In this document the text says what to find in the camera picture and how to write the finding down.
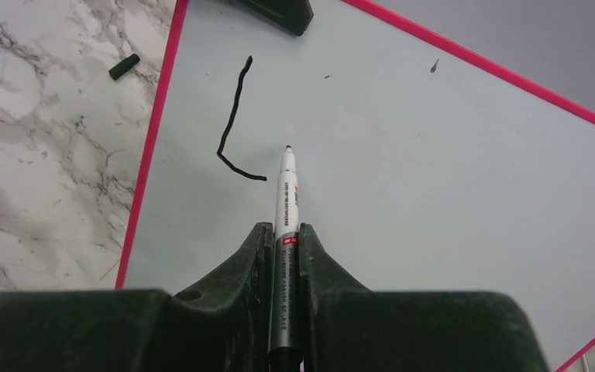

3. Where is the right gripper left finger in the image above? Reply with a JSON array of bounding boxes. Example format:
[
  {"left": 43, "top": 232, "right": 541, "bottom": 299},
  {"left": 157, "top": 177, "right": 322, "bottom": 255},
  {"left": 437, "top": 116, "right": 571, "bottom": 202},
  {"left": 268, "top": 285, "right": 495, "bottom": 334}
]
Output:
[{"left": 0, "top": 222, "right": 273, "bottom": 371}]

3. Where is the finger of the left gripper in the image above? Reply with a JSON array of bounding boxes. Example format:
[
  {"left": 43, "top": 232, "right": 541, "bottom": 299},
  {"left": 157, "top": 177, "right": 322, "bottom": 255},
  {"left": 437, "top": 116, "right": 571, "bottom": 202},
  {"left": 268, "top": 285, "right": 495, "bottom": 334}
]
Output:
[{"left": 239, "top": 0, "right": 314, "bottom": 36}]

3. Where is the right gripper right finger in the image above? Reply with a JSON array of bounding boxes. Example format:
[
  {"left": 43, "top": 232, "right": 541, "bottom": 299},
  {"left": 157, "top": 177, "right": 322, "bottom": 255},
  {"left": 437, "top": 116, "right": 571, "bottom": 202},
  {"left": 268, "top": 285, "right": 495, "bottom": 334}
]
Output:
[{"left": 299, "top": 224, "right": 549, "bottom": 371}]

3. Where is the white black-tipped marker pen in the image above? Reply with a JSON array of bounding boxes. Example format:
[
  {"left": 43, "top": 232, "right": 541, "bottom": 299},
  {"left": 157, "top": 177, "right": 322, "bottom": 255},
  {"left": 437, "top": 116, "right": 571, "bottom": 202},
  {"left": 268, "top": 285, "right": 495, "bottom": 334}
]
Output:
[{"left": 268, "top": 145, "right": 302, "bottom": 371}]

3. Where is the pink-framed whiteboard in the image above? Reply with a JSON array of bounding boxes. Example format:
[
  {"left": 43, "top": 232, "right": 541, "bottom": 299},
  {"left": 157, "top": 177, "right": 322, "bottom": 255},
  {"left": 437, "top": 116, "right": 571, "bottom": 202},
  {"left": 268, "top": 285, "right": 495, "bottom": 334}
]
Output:
[{"left": 115, "top": 1, "right": 595, "bottom": 369}]

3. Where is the black marker cap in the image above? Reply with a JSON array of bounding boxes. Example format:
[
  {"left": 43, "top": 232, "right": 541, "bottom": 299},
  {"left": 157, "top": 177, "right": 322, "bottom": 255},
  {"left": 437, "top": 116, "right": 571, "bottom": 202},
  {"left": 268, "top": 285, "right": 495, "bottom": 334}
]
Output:
[{"left": 108, "top": 53, "right": 140, "bottom": 81}]

